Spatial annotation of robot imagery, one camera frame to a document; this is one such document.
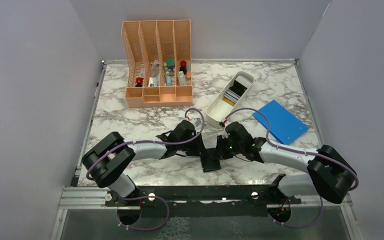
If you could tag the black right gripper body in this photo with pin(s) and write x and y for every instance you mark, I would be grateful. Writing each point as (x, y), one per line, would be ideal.
(227, 149)

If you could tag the orange plastic file organizer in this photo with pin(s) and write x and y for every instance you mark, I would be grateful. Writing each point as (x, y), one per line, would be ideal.
(148, 44)

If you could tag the black metal base rail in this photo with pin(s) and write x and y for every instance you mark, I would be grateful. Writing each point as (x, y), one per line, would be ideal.
(200, 201)

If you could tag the black leather card holder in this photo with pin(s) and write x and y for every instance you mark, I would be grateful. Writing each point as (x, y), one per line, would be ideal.
(209, 160)

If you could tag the red cap bottle right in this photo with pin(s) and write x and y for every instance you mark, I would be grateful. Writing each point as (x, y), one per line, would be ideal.
(183, 67)

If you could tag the stack of cards in tray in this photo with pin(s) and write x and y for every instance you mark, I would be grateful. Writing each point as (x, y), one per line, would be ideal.
(237, 89)

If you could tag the green cap bottle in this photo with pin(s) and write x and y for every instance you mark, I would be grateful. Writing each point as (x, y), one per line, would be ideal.
(169, 67)

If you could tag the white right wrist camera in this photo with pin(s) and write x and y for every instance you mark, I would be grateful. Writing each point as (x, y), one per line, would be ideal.
(225, 134)

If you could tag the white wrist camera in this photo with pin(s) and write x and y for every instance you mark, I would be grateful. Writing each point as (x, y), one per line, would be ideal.
(225, 134)
(197, 122)

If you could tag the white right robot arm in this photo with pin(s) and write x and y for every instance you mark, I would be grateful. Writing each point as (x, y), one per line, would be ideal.
(324, 171)

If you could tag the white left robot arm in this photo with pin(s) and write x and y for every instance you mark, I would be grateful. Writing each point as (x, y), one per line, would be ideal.
(108, 159)

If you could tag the red cap bottle left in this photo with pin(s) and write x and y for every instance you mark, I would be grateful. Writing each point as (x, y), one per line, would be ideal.
(139, 82)

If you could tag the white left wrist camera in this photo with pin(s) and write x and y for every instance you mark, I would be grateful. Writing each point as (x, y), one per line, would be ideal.
(197, 122)

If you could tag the red cap bottle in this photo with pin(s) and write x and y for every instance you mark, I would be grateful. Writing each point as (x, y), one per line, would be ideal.
(183, 67)
(139, 82)

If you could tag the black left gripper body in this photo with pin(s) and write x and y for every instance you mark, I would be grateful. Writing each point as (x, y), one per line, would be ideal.
(192, 148)

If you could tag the white oblong plastic tray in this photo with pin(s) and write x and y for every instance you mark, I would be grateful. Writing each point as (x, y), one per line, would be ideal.
(218, 109)

